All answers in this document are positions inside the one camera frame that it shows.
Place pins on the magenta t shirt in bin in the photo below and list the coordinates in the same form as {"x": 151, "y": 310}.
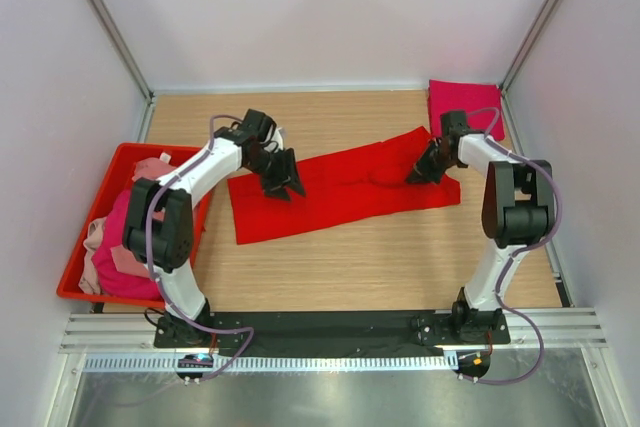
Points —
{"x": 113, "y": 282}

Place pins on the red t shirt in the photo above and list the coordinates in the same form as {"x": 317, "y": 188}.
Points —
{"x": 341, "y": 187}

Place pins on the folded magenta t shirt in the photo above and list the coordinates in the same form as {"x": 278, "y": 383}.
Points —
{"x": 481, "y": 102}

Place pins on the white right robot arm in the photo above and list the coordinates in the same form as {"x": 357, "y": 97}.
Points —
{"x": 520, "y": 213}

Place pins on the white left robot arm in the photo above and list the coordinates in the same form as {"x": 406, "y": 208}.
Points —
{"x": 159, "y": 225}

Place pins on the beige t shirt in bin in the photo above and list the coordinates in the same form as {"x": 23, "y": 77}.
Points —
{"x": 89, "y": 282}

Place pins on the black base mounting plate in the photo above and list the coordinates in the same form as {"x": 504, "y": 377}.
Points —
{"x": 356, "y": 334}

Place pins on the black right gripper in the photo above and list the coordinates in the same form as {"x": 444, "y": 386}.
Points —
{"x": 421, "y": 173}

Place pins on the white slotted cable duct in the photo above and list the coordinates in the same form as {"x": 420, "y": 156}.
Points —
{"x": 196, "y": 362}

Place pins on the light pink t shirt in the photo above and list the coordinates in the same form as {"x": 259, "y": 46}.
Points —
{"x": 125, "y": 261}

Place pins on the aluminium frame post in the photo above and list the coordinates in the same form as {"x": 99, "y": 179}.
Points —
{"x": 535, "y": 31}
{"x": 111, "y": 30}

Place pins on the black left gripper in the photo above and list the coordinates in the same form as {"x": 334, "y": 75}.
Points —
{"x": 275, "y": 187}

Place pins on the left aluminium frame post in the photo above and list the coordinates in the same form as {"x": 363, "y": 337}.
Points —
{"x": 111, "y": 30}

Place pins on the right aluminium frame post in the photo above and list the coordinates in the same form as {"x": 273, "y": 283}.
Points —
{"x": 535, "y": 31}

